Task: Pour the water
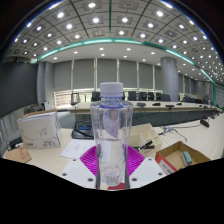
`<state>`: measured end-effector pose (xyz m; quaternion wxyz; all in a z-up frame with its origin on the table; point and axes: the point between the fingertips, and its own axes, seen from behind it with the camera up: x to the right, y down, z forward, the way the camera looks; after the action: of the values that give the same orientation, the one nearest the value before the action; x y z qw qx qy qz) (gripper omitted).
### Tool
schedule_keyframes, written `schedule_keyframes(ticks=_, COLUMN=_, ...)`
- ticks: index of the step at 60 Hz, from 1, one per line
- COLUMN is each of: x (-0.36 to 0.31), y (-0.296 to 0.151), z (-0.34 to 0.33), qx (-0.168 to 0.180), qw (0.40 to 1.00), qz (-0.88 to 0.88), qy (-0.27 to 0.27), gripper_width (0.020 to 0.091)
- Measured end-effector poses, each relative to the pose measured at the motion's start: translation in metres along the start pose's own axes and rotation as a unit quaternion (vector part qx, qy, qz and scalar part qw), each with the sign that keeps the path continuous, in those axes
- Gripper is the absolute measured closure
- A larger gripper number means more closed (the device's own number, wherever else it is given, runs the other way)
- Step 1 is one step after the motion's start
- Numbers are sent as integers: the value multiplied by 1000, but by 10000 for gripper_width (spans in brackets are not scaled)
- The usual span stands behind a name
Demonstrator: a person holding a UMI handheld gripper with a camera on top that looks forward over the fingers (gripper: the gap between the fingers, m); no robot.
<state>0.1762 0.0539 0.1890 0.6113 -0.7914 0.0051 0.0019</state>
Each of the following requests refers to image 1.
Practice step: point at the large white printed cardboard box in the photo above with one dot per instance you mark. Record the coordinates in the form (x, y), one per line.
(38, 131)

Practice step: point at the recessed ceiling lights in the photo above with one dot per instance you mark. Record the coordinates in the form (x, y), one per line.
(95, 20)

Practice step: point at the small open white cardboard box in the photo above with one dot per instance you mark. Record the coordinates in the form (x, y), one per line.
(145, 133)

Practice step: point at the row of black office chairs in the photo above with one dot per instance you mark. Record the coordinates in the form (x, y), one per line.
(143, 96)

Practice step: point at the open brown red-labelled cardboard box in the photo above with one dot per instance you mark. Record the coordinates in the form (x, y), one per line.
(173, 156)

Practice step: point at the small grey-green tool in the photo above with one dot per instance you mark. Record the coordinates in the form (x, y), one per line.
(186, 158)

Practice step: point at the black rectangular device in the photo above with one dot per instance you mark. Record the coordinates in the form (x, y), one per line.
(16, 142)

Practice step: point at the black desk phone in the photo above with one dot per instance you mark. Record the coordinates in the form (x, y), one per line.
(83, 131)

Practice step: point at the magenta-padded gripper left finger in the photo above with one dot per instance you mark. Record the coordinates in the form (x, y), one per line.
(78, 171)

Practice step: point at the black desktop microphone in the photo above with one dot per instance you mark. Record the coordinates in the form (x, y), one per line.
(204, 123)

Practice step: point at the brown kraft paper envelope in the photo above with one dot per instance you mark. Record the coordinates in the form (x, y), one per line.
(18, 155)

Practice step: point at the long curved conference desk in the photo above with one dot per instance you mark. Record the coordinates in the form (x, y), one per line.
(156, 111)

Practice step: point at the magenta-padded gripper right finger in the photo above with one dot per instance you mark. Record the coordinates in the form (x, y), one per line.
(148, 171)

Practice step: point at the white printed paper sheet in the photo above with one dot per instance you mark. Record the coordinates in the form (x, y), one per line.
(76, 148)

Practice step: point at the clear plastic water bottle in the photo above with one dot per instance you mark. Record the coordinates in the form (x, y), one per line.
(111, 133)

